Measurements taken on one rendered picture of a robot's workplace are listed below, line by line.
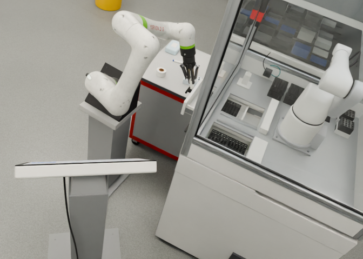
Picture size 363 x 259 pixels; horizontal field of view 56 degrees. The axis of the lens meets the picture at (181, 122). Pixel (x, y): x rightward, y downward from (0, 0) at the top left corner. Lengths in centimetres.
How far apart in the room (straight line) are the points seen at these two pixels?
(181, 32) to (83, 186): 103
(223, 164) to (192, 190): 32
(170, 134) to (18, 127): 129
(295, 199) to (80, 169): 99
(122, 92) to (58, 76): 190
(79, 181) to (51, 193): 125
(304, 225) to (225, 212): 42
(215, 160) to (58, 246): 125
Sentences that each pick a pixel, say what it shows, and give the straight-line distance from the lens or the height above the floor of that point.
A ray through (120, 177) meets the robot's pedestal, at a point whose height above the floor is 2.
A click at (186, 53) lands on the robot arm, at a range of 208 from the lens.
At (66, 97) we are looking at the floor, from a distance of 341.
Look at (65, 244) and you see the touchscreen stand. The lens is 249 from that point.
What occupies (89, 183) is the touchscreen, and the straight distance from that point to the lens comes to 148.
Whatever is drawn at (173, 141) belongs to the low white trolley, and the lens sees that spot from 273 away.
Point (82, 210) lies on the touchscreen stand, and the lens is 159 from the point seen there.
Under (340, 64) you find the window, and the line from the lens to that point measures 132.
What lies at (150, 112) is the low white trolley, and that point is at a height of 46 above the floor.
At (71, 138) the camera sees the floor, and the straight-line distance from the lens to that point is 304.
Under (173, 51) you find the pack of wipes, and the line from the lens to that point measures 276.
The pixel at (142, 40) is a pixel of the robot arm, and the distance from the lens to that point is 164.
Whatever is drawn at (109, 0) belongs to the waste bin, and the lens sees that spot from 476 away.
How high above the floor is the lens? 227
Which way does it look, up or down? 43 degrees down
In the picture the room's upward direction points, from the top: 16 degrees clockwise
